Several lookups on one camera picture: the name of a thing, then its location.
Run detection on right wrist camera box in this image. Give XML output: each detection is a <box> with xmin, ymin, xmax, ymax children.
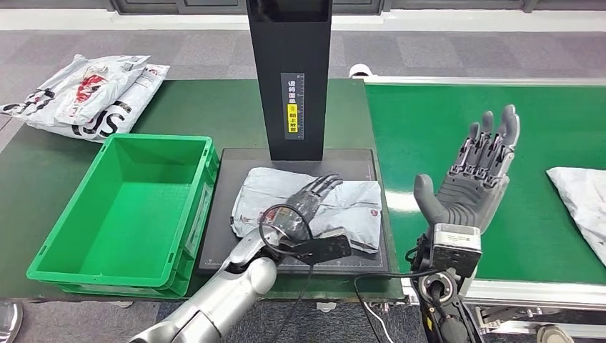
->
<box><xmin>428</xmin><ymin>223</ymin><xmax>483</xmax><ymax>280</ymax></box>

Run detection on aluminium conveyor frame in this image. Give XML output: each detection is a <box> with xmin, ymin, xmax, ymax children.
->
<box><xmin>364</xmin><ymin>74</ymin><xmax>606</xmax><ymax>338</ymax></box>

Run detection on green plastic crate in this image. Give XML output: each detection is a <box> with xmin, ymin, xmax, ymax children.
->
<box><xmin>26</xmin><ymin>133</ymin><xmax>219</xmax><ymax>299</ymax></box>

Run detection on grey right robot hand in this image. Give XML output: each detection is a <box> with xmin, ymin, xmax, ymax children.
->
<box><xmin>413</xmin><ymin>104</ymin><xmax>521</xmax><ymax>235</ymax></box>

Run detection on white conveyor roller end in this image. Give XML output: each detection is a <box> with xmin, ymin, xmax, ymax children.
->
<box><xmin>349</xmin><ymin>63</ymin><xmax>377</xmax><ymax>79</ymax></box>

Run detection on grey caster wheel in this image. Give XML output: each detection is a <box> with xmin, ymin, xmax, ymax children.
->
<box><xmin>535</xmin><ymin>323</ymin><xmax>575</xmax><ymax>343</ymax></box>

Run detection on white parcel bag red logo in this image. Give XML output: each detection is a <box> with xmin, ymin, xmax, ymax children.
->
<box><xmin>0</xmin><ymin>53</ymin><xmax>151</xmax><ymax>126</ymax></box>

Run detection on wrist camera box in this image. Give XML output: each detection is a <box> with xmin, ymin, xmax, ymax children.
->
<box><xmin>428</xmin><ymin>223</ymin><xmax>483</xmax><ymax>280</ymax></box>
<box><xmin>293</xmin><ymin>227</ymin><xmax>353</xmax><ymax>266</ymax></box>

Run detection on black scanner column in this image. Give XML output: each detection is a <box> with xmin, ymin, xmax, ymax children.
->
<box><xmin>245</xmin><ymin>0</ymin><xmax>333</xmax><ymax>162</ymax></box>

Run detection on black scanner base plate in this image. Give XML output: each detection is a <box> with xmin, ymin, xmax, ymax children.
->
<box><xmin>196</xmin><ymin>148</ymin><xmax>393</xmax><ymax>278</ymax></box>

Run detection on white parcel bag black letters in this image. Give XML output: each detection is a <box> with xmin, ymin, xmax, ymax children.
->
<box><xmin>24</xmin><ymin>64</ymin><xmax>170</xmax><ymax>144</ymax></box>

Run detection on grey parcel bag red print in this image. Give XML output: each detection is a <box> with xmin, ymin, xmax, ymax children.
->
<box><xmin>230</xmin><ymin>166</ymin><xmax>384</xmax><ymax>254</ymax></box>

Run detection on white cable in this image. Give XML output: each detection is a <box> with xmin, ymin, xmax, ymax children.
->
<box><xmin>363</xmin><ymin>302</ymin><xmax>394</xmax><ymax>343</ymax></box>

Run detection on black right camera cable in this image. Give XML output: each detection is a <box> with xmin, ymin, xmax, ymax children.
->
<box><xmin>354</xmin><ymin>269</ymin><xmax>441</xmax><ymax>343</ymax></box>

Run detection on grey rounded floor object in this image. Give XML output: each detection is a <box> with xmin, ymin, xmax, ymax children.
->
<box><xmin>0</xmin><ymin>302</ymin><xmax>23</xmax><ymax>343</ymax></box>

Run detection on black yellow label strip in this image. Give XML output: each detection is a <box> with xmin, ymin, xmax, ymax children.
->
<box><xmin>280</xmin><ymin>72</ymin><xmax>307</xmax><ymax>141</ymax></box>

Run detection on green conveyor belt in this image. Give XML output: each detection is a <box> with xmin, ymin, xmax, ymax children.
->
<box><xmin>365</xmin><ymin>83</ymin><xmax>606</xmax><ymax>285</ymax></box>

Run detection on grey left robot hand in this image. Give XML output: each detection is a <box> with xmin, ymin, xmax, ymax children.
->
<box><xmin>277</xmin><ymin>174</ymin><xmax>344</xmax><ymax>242</ymax></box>

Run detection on dark green work table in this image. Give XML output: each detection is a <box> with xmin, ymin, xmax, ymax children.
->
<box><xmin>0</xmin><ymin>78</ymin><xmax>404</xmax><ymax>304</ymax></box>

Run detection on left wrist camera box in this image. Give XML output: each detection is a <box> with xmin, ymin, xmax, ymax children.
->
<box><xmin>293</xmin><ymin>227</ymin><xmax>353</xmax><ymax>266</ymax></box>

